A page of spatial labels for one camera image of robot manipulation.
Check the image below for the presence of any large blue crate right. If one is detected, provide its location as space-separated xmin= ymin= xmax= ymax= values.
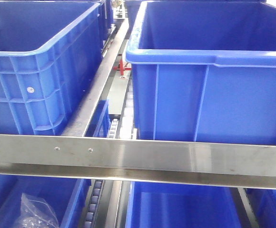
xmin=126 ymin=1 xmax=276 ymax=145

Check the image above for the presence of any large blue crate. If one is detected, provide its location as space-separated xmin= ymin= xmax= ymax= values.
xmin=126 ymin=1 xmax=276 ymax=145
xmin=0 ymin=0 xmax=102 ymax=135

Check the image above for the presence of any lower blue crate right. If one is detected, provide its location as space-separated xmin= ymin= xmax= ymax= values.
xmin=125 ymin=181 xmax=241 ymax=228

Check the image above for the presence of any lower blue crate left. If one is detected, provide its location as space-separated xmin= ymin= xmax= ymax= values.
xmin=0 ymin=175 xmax=91 ymax=228

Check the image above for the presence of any large blue crate left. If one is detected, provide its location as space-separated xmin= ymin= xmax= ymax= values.
xmin=0 ymin=0 xmax=102 ymax=135

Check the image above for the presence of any clear plastic bag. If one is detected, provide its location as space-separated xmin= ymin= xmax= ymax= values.
xmin=12 ymin=193 xmax=59 ymax=228

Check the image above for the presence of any steel divider rail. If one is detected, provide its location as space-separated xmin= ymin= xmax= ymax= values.
xmin=62 ymin=19 xmax=129 ymax=137

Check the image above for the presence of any steel front shelf rail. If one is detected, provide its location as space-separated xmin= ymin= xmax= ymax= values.
xmin=0 ymin=134 xmax=276 ymax=189

